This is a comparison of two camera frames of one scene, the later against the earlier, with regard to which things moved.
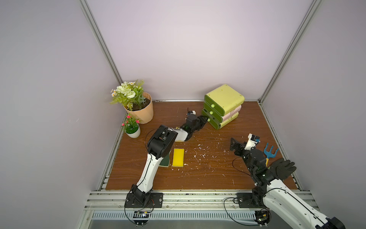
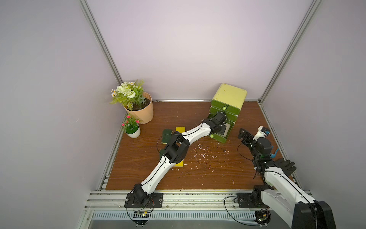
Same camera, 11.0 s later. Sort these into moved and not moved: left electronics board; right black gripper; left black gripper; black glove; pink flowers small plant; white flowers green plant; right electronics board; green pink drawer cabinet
Moved: right black gripper; left black gripper; green pink drawer cabinet
Not moved: black glove; pink flowers small plant; left electronics board; white flowers green plant; right electronics board
